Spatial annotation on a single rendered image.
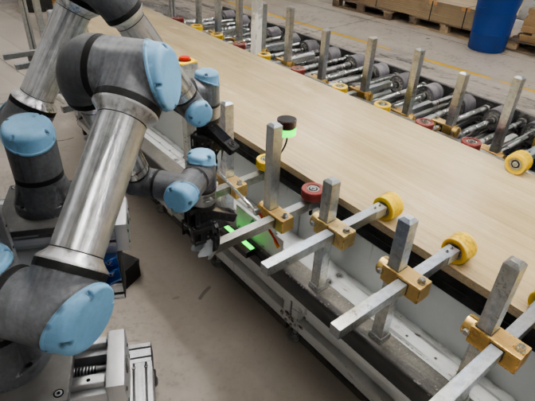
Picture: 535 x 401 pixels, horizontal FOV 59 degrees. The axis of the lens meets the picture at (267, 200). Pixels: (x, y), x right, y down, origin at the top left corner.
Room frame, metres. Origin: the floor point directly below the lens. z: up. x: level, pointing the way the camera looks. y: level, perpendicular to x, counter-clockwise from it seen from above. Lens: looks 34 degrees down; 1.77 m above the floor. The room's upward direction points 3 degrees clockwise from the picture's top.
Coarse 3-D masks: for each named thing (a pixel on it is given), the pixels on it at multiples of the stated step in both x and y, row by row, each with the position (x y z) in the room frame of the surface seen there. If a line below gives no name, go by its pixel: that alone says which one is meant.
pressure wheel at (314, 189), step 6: (306, 186) 1.37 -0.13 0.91; (312, 186) 1.37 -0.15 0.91; (318, 186) 1.38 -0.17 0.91; (306, 192) 1.34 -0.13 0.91; (312, 192) 1.34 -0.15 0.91; (318, 192) 1.34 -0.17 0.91; (306, 198) 1.33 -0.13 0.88; (312, 198) 1.33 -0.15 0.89; (318, 198) 1.33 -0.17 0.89; (312, 210) 1.36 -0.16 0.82
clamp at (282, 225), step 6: (258, 204) 1.32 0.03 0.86; (264, 210) 1.28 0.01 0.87; (270, 210) 1.27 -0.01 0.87; (276, 210) 1.28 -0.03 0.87; (282, 210) 1.28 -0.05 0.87; (264, 216) 1.28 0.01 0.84; (276, 216) 1.24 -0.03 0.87; (288, 216) 1.24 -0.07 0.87; (276, 222) 1.23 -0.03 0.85; (282, 222) 1.21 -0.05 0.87; (288, 222) 1.23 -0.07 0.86; (276, 228) 1.23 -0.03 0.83; (282, 228) 1.21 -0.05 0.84; (288, 228) 1.23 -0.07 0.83
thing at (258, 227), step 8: (304, 200) 1.35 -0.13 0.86; (288, 208) 1.30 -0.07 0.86; (296, 208) 1.30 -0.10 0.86; (304, 208) 1.32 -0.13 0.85; (312, 208) 1.35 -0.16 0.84; (248, 224) 1.20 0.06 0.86; (256, 224) 1.21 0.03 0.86; (264, 224) 1.21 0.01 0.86; (272, 224) 1.23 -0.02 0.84; (232, 232) 1.16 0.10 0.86; (240, 232) 1.16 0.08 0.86; (248, 232) 1.17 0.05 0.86; (256, 232) 1.19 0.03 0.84; (224, 240) 1.12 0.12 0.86; (232, 240) 1.13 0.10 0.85; (240, 240) 1.15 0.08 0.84; (224, 248) 1.11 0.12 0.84
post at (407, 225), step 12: (408, 216) 0.92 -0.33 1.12; (396, 228) 0.92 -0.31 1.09; (408, 228) 0.89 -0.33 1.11; (396, 240) 0.91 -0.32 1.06; (408, 240) 0.90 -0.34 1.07; (396, 252) 0.90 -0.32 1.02; (408, 252) 0.91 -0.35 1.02; (396, 264) 0.90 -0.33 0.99; (396, 300) 0.91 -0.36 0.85; (384, 312) 0.90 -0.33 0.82; (384, 324) 0.89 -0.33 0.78; (384, 336) 0.90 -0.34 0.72
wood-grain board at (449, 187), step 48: (192, 48) 2.89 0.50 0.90; (240, 96) 2.16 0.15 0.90; (288, 96) 2.19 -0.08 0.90; (336, 96) 2.22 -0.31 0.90; (288, 144) 1.69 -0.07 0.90; (336, 144) 1.71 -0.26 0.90; (384, 144) 1.73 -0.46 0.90; (432, 144) 1.75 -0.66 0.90; (384, 192) 1.37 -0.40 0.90; (432, 192) 1.39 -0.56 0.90; (480, 192) 1.40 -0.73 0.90; (528, 192) 1.41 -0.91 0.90; (432, 240) 1.12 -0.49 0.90; (480, 240) 1.13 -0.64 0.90; (528, 240) 1.14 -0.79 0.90; (480, 288) 0.93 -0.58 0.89; (528, 288) 0.93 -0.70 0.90
